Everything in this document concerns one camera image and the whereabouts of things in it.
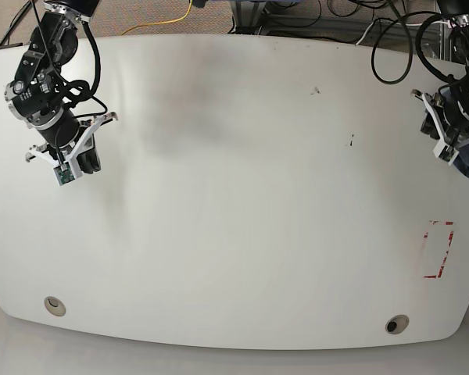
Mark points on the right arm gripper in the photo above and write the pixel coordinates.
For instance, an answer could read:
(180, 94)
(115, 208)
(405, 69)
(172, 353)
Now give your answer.
(67, 138)

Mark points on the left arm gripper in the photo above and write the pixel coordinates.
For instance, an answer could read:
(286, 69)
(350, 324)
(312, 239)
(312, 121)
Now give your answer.
(432, 124)

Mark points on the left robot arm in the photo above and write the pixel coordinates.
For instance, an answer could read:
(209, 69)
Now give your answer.
(456, 15)

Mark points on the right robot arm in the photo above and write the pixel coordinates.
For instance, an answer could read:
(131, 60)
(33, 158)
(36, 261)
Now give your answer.
(41, 97)

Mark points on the red tape rectangle marking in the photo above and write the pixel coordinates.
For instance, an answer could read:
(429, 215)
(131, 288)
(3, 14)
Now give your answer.
(437, 243)

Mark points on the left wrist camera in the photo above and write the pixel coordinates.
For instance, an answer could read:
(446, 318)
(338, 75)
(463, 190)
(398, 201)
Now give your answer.
(445, 152)

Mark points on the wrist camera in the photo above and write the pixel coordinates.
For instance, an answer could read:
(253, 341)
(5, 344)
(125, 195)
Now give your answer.
(445, 152)
(67, 172)

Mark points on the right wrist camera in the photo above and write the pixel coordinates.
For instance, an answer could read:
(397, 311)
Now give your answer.
(67, 172)

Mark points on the left table cable grommet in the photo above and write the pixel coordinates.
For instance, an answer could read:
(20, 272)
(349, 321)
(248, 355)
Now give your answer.
(54, 306)

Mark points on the table cable grommet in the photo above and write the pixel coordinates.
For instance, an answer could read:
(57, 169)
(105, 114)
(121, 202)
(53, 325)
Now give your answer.
(397, 324)
(54, 306)

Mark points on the right table cable grommet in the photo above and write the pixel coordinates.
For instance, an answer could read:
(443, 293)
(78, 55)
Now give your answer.
(397, 324)

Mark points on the aluminium frame rail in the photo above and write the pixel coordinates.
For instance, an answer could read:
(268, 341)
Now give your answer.
(366, 19)

